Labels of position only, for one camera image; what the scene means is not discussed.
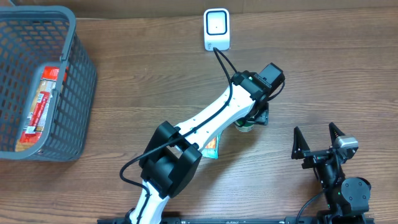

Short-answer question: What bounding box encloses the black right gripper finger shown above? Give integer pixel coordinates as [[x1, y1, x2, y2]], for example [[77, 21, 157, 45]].
[[328, 122, 345, 146], [291, 126, 310, 160]]

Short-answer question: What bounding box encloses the green lidded jar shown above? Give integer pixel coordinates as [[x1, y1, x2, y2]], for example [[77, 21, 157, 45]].
[[234, 119, 254, 133]]

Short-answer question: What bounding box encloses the teal snack pouch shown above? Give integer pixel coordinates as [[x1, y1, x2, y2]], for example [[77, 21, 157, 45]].
[[201, 133, 221, 159]]

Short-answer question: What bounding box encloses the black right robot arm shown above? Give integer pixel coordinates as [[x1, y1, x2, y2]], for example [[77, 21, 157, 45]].
[[291, 123, 374, 223]]

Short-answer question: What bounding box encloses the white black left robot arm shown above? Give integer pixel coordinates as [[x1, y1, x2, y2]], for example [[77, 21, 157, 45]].
[[123, 63, 285, 223]]

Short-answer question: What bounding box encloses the white barcode scanner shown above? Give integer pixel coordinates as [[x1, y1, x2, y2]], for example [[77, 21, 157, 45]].
[[203, 8, 231, 51]]

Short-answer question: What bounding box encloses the red snack package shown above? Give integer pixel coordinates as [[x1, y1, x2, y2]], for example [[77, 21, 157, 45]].
[[18, 66, 60, 148]]

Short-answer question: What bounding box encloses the grey plastic mesh basket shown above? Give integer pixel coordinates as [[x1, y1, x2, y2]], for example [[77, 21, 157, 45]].
[[1, 6, 98, 161]]

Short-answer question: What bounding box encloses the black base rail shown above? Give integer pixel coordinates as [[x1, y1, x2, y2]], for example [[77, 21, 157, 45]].
[[97, 217, 375, 224]]

